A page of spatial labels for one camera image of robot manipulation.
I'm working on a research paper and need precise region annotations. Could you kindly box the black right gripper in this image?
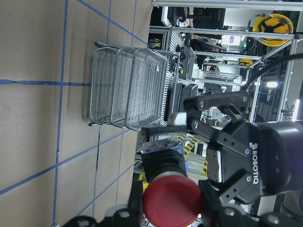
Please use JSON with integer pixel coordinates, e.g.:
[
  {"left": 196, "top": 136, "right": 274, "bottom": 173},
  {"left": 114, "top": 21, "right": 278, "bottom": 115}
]
[{"left": 183, "top": 91, "right": 303, "bottom": 204}]

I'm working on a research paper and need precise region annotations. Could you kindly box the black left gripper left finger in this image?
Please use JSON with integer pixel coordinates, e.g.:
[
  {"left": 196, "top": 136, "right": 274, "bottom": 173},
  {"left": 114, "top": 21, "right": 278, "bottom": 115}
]
[{"left": 127, "top": 181, "right": 143, "bottom": 227}]

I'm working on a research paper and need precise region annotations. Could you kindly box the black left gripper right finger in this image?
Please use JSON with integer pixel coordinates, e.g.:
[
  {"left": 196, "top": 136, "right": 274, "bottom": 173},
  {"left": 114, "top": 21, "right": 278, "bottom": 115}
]
[{"left": 198, "top": 180, "right": 224, "bottom": 227}]

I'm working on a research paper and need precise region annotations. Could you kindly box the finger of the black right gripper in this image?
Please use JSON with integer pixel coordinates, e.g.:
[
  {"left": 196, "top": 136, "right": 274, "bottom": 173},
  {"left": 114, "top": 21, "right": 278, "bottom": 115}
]
[{"left": 141, "top": 126, "right": 187, "bottom": 136}]

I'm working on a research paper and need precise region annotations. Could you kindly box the red emergency stop button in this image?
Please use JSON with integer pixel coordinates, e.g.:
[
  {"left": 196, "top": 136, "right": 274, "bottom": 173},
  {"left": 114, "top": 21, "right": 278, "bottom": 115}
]
[{"left": 141, "top": 139, "right": 202, "bottom": 227}]

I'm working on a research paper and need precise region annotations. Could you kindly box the yellow hard hat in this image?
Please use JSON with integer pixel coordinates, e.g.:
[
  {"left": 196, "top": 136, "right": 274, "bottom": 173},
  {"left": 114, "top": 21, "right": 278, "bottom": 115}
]
[{"left": 252, "top": 13, "right": 294, "bottom": 47}]

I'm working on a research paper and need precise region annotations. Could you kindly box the silver wire mesh shelf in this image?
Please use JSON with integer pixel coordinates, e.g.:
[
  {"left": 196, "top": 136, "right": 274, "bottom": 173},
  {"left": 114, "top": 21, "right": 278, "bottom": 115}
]
[{"left": 89, "top": 42, "right": 180, "bottom": 131}]

